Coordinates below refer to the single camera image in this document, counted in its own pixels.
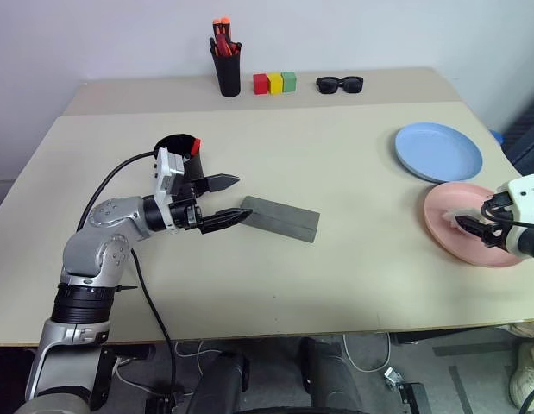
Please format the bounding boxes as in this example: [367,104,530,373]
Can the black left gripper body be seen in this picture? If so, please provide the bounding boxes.
[169,172,207,236]

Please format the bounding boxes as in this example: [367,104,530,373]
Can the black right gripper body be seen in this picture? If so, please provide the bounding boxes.
[480,192,518,250]

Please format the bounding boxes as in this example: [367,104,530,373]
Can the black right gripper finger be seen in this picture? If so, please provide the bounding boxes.
[455,216,487,238]

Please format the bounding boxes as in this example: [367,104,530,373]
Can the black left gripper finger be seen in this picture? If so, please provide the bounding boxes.
[200,208,254,235]
[204,173,241,194]

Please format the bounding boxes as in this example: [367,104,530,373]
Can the white tissue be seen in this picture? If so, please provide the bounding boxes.
[441,207,479,229]

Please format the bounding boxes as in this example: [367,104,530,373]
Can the grey glasses case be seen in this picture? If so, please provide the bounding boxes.
[240,195,322,245]

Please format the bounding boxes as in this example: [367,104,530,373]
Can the pink plate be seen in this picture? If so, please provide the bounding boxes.
[423,181,529,268]

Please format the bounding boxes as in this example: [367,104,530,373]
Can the blue plate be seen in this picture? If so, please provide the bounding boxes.
[394,122,484,183]

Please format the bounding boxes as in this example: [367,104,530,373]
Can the black ribbed object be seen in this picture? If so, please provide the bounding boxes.
[501,97,534,178]

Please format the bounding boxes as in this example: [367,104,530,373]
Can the black tool holder cup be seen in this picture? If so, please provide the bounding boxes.
[210,41,242,97]

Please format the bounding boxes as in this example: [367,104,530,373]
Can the black sunglasses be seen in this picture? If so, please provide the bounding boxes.
[316,75,365,95]

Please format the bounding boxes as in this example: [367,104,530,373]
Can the beige sneaker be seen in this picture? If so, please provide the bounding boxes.
[507,342,534,411]

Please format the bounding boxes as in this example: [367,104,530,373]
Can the dark rounded shape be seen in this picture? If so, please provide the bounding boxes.
[298,337,362,414]
[186,351,250,414]

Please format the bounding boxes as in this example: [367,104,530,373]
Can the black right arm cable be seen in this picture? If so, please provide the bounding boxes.
[481,191,534,229]

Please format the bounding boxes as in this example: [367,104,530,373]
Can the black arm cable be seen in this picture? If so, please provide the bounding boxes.
[481,191,534,229]
[76,150,179,402]

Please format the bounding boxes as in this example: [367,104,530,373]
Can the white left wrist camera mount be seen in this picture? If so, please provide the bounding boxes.
[153,147,186,204]

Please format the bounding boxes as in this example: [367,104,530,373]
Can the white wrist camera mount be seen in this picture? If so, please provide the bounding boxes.
[495,173,534,255]
[153,147,186,204]

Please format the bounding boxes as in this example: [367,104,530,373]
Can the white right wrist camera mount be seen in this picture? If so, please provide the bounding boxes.
[495,173,534,255]

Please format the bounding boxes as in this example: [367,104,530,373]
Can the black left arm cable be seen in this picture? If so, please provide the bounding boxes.
[76,150,179,402]

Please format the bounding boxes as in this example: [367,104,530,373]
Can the black table frame bar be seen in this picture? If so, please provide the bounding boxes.
[389,328,526,346]

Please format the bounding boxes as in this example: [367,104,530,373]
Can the white floor cable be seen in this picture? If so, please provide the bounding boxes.
[113,340,217,393]
[342,331,393,373]

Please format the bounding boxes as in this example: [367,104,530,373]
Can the metal floor bracket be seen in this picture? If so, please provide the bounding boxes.
[383,366,406,392]

